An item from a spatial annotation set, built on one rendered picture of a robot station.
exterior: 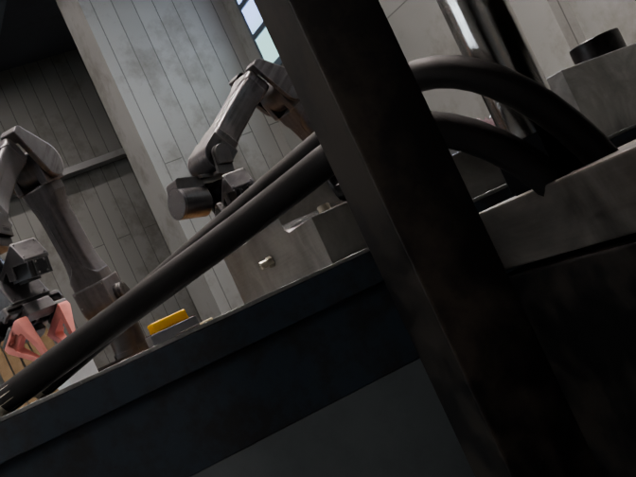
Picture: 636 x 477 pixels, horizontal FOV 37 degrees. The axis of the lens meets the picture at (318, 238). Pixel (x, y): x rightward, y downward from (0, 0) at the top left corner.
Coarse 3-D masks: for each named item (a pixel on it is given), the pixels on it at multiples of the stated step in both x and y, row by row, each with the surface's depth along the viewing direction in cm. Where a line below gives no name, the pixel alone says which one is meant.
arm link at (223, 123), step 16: (256, 64) 183; (272, 64) 185; (240, 80) 183; (256, 80) 183; (272, 80) 184; (288, 80) 186; (240, 96) 181; (256, 96) 183; (288, 96) 186; (224, 112) 178; (240, 112) 180; (224, 128) 176; (240, 128) 178; (208, 144) 171; (224, 144) 174; (192, 160) 174; (208, 160) 170
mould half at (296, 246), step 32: (480, 160) 117; (320, 192) 124; (480, 192) 116; (288, 224) 121; (320, 224) 110; (352, 224) 111; (256, 256) 138; (288, 256) 124; (320, 256) 112; (256, 288) 145
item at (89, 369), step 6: (84, 366) 136; (90, 366) 137; (96, 366) 137; (78, 372) 135; (84, 372) 136; (90, 372) 136; (96, 372) 137; (72, 378) 134; (78, 378) 134; (84, 378) 135; (66, 384) 134
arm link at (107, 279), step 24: (24, 168) 164; (24, 192) 166; (48, 192) 165; (48, 216) 166; (72, 216) 169; (72, 240) 166; (72, 264) 167; (96, 264) 168; (72, 288) 168; (96, 288) 167; (96, 312) 168
